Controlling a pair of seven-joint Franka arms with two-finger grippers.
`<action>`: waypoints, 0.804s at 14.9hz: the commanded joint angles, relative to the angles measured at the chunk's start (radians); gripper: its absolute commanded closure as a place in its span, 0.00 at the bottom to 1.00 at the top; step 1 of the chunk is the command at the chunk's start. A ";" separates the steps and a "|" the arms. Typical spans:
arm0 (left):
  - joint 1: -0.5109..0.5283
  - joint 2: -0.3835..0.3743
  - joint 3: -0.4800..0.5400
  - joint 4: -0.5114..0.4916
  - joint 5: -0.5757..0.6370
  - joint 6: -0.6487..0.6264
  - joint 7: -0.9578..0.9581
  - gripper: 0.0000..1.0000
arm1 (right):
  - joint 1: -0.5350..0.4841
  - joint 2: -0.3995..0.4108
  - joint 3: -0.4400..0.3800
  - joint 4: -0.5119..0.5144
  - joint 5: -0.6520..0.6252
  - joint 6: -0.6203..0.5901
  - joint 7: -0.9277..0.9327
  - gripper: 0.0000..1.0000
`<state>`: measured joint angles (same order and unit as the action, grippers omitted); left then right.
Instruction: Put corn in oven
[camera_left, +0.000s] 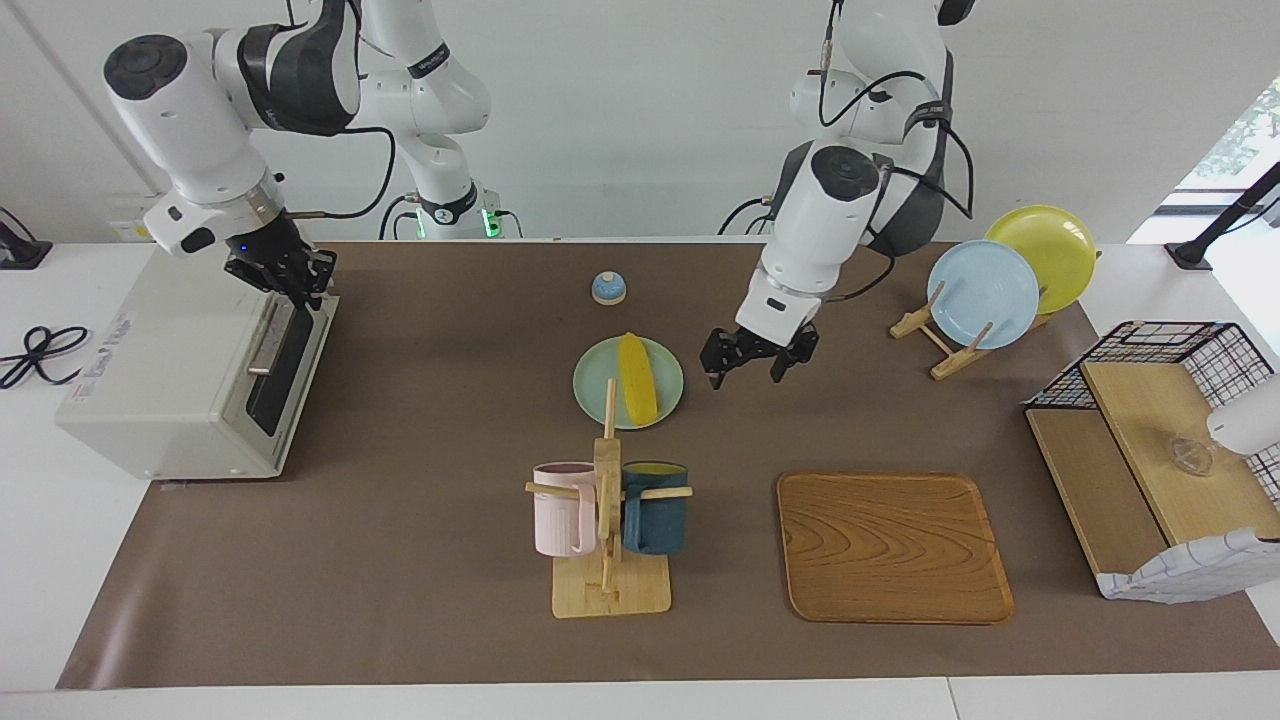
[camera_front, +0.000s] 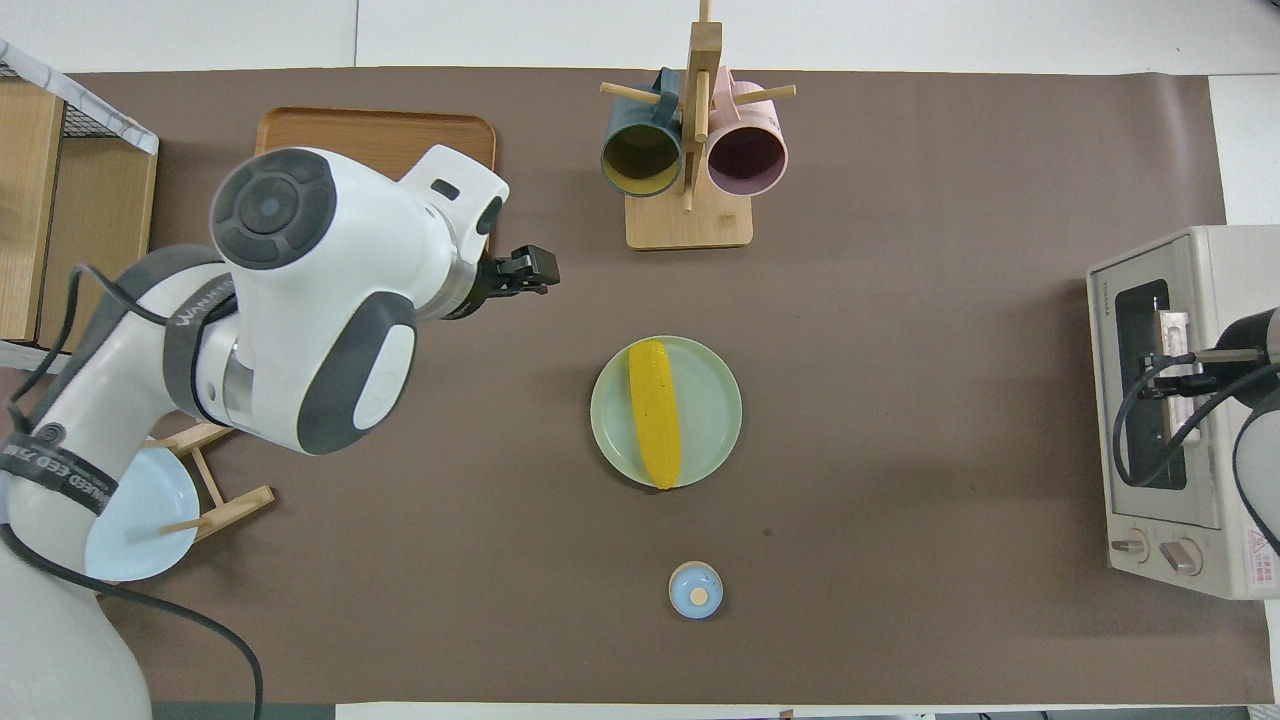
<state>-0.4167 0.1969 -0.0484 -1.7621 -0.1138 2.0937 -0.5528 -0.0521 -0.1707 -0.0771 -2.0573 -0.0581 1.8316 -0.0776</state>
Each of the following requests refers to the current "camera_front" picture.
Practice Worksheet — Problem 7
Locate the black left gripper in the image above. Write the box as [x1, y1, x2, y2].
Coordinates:
[440, 245, 561, 323]

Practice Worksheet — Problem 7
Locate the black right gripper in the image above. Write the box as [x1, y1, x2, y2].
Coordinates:
[1143, 308, 1280, 406]

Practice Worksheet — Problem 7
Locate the toaster oven glass door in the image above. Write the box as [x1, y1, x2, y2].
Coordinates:
[1088, 233, 1225, 531]

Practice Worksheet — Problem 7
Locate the yellow corn cob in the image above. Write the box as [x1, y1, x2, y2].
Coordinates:
[628, 339, 683, 491]

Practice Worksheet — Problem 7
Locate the pale green plate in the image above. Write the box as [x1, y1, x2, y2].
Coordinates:
[590, 335, 743, 490]

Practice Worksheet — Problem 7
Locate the beige toaster oven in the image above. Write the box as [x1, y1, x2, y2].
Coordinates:
[1087, 225, 1280, 601]

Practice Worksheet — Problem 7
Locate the dark blue mug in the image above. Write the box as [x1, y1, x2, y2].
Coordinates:
[600, 68, 684, 199]

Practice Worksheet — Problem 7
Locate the wooden mug rack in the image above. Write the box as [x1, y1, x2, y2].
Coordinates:
[600, 0, 798, 251]

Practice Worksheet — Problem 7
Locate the brown wooden tray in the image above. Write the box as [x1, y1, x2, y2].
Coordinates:
[255, 107, 498, 256]

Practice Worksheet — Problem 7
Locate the pink mug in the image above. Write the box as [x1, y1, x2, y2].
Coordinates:
[706, 66, 790, 198]

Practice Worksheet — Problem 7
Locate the brown table mat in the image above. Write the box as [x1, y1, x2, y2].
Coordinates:
[0, 68, 1276, 704]

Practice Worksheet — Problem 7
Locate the wooden plate rack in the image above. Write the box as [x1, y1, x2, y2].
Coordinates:
[140, 420, 276, 546]

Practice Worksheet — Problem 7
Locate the light blue plate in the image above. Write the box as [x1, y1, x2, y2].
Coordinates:
[85, 440, 201, 583]

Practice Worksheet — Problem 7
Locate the white crumpled sheet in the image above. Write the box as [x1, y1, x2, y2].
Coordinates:
[0, 340, 66, 373]

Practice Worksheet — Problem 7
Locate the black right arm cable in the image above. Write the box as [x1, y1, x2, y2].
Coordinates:
[1112, 348, 1280, 490]

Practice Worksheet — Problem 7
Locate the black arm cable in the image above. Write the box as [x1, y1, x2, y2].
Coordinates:
[0, 265, 264, 720]
[1112, 348, 1280, 490]

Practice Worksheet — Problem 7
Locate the wooden shelf with wire basket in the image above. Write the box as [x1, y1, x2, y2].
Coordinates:
[0, 60, 159, 346]

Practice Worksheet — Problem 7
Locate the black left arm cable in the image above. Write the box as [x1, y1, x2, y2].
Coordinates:
[0, 265, 264, 720]

